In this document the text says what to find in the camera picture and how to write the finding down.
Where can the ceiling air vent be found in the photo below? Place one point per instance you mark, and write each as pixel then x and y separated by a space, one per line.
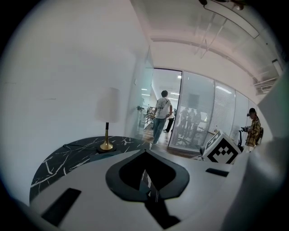
pixel 266 85

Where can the round black marble table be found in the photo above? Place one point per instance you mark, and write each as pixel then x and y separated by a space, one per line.
pixel 67 158

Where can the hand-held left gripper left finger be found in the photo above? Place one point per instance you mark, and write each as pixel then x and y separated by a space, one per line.
pixel 101 180

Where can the black head-mounted camera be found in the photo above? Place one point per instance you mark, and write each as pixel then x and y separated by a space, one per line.
pixel 203 2

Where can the long ceiling light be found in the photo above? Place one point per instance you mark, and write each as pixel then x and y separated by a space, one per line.
pixel 234 19

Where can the glass partition with blinds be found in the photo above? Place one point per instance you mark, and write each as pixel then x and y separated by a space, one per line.
pixel 198 101

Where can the white shade gold table lamp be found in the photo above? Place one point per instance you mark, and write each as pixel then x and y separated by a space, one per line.
pixel 108 104

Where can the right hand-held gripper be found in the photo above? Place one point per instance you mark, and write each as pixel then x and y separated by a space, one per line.
pixel 222 151

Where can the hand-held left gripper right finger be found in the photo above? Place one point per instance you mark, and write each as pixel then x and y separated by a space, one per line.
pixel 203 187

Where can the short ceiling light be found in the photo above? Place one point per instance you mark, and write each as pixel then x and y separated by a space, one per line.
pixel 277 65

